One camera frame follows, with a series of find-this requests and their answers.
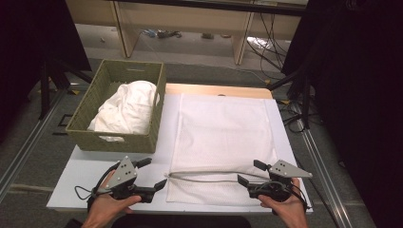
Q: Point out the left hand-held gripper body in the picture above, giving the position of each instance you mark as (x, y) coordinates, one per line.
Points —
(125, 174)

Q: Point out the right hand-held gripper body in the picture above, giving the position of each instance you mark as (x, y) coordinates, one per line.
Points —
(285, 170)

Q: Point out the white mesh laundry bag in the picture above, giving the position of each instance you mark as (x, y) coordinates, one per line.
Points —
(221, 133)

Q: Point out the white cloth garment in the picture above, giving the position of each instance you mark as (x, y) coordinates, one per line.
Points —
(126, 107)

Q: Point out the green woven basket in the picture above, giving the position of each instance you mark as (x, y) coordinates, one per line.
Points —
(95, 95)

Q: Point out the person's left hand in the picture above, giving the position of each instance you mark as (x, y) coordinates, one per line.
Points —
(104, 209)

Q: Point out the person's right hand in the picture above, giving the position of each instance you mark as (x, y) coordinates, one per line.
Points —
(290, 212)

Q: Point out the person's dark clothing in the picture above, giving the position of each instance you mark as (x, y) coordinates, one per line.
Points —
(177, 222)

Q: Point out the black tripod stand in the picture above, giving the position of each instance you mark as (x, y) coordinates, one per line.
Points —
(305, 101)
(45, 88)

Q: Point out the black curtain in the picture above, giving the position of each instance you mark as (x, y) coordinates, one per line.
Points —
(364, 95)
(25, 47)

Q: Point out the clear plastic bag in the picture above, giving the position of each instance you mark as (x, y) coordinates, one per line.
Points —
(257, 41)

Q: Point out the small clutter on floor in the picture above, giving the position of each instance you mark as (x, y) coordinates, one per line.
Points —
(164, 33)

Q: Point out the beige wooden desk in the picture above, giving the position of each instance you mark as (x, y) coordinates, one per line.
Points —
(183, 15)

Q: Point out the metal floor rail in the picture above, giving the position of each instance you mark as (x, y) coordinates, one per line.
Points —
(326, 183)
(28, 142)

